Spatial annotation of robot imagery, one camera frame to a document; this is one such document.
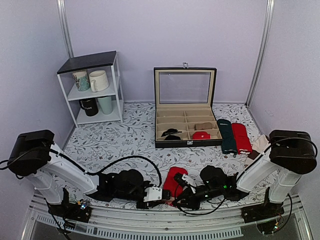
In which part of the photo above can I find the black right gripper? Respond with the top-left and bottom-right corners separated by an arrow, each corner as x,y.
173,186 -> 224,212

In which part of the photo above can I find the red and beige sock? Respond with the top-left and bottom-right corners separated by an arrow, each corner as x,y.
163,166 -> 188,206

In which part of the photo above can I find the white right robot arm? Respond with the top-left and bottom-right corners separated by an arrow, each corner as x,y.
172,130 -> 318,223

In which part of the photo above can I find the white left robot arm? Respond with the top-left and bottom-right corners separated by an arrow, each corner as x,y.
5,129 -> 172,223

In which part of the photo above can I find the rolled red sock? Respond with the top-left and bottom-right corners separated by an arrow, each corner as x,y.
192,131 -> 211,140

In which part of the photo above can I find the rolled black sock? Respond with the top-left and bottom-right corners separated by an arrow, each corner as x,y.
161,128 -> 182,141

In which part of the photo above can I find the dark green sock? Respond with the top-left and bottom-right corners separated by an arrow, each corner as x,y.
217,119 -> 238,155

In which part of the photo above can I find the rolled brown sock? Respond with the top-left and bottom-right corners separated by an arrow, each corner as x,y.
194,122 -> 217,131

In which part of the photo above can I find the red sock with white band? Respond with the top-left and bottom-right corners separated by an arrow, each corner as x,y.
231,123 -> 253,155

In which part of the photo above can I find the cream and brown sock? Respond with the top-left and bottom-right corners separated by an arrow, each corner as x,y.
244,134 -> 269,168

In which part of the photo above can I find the black compartment storage box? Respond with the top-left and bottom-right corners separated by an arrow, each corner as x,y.
153,63 -> 223,149

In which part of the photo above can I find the light green tumbler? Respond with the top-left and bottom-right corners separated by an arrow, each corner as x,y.
97,96 -> 113,115

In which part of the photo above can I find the black mug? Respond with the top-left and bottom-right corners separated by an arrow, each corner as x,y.
78,98 -> 99,117

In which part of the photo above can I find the white mug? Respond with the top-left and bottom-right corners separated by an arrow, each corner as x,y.
89,70 -> 109,93

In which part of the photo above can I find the white shelf with black top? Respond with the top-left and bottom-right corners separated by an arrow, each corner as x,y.
56,50 -> 124,127

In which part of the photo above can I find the teal patterned mug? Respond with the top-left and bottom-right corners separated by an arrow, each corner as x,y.
72,70 -> 91,92

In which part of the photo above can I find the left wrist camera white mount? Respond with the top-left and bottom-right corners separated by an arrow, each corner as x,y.
143,186 -> 163,202

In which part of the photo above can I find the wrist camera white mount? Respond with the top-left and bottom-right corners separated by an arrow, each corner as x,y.
143,186 -> 163,202
182,174 -> 197,194

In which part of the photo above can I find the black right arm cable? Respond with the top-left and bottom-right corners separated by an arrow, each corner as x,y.
174,137 -> 313,216

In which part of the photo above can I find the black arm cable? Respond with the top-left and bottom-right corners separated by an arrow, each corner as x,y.
174,137 -> 313,216
0,142 -> 163,188

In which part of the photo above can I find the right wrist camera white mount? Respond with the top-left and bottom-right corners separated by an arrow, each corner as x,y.
182,174 -> 197,194

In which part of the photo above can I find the aluminium front frame rail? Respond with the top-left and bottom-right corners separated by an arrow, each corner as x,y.
21,193 -> 315,240

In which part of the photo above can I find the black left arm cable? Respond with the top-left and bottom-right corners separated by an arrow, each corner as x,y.
0,142 -> 163,188

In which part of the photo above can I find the right metal corner post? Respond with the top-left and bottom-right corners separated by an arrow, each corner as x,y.
245,0 -> 275,108

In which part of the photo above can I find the metal corner post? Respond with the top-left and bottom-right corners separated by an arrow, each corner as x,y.
56,0 -> 74,58
245,0 -> 275,108

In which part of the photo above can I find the left metal corner post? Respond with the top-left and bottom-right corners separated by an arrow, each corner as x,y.
56,0 -> 74,58

